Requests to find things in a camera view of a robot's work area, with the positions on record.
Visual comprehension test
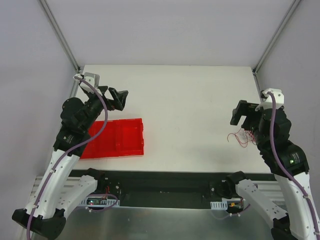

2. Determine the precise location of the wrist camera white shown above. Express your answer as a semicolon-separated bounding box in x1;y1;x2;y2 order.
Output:
73;72;102;95
255;88;285;112

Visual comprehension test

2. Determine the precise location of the red plastic tray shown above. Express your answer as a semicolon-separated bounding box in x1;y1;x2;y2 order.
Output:
80;118;144;160

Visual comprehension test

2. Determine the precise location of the left aluminium frame post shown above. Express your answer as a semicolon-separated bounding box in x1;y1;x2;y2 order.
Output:
38;0;81;73

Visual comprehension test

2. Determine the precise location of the right aluminium frame post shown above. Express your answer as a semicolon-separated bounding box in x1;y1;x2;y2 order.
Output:
252;0;302;76

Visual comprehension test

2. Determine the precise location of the white cable duct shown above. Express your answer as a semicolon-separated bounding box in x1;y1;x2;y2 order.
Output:
78;195;120;208
210;198;244;211

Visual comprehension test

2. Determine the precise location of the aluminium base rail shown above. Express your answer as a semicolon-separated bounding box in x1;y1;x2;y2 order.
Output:
29;176;288;208

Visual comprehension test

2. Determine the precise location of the right white cable duct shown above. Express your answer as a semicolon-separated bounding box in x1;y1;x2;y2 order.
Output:
210;198;244;211

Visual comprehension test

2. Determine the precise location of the cable bundle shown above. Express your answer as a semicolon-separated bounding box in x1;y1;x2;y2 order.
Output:
226;127;258;149

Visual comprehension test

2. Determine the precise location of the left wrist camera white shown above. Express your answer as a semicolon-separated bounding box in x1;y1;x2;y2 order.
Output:
73;72;102;95

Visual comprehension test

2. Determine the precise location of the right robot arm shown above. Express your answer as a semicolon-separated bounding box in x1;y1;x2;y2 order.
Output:
214;100;320;240

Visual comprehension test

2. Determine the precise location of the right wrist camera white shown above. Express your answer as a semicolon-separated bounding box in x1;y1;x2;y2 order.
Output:
255;88;285;112

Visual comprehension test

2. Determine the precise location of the left white cable duct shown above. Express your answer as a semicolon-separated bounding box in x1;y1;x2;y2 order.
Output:
78;195;120;208

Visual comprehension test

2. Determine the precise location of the aluminium frame post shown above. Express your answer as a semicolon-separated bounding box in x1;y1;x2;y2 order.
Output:
38;0;81;73
252;0;302;76

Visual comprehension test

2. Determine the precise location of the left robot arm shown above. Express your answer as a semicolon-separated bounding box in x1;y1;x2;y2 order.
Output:
12;86;129;240

